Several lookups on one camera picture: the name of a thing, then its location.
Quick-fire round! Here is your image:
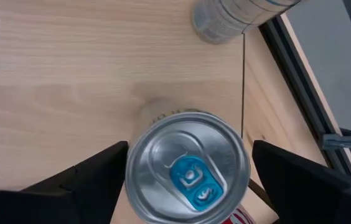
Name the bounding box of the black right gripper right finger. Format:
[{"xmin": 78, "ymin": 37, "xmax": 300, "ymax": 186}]
[{"xmin": 251, "ymin": 139, "xmax": 351, "ymax": 224}]

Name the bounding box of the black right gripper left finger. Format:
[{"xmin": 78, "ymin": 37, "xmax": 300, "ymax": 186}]
[{"xmin": 0, "ymin": 141, "xmax": 130, "ymax": 224}]

